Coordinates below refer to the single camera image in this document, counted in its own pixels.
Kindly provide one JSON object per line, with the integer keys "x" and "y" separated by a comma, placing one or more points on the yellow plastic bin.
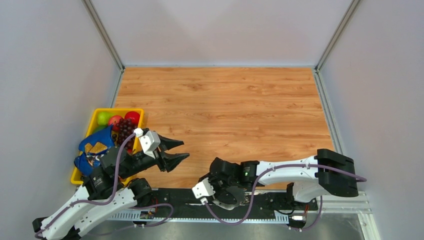
{"x": 76, "y": 176}

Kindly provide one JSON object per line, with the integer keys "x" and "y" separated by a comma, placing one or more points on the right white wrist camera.
{"x": 202, "y": 190}

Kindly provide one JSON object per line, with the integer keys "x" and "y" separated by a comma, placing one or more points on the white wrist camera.
{"x": 149, "y": 141}
{"x": 202, "y": 190}

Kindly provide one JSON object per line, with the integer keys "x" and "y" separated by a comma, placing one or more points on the red apple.
{"x": 133, "y": 117}
{"x": 115, "y": 121}

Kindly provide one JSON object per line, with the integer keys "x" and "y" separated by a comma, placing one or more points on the green pear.
{"x": 103, "y": 118}

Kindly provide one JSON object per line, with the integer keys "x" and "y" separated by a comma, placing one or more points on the purple grape bunch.
{"x": 121, "y": 131}

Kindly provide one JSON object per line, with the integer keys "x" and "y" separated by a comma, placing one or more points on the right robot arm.
{"x": 326, "y": 173}

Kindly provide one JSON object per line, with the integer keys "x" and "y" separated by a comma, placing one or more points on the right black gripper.
{"x": 218, "y": 192}

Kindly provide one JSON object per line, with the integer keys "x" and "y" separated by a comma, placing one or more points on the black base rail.
{"x": 180, "y": 203}

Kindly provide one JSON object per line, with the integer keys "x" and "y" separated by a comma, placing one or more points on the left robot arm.
{"x": 103, "y": 194}

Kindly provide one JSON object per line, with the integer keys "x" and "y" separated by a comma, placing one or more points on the blue chip bag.
{"x": 92, "y": 148}

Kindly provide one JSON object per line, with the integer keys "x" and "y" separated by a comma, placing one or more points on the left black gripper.
{"x": 168, "y": 160}

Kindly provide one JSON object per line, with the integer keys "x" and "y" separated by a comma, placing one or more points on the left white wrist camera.
{"x": 149, "y": 141}

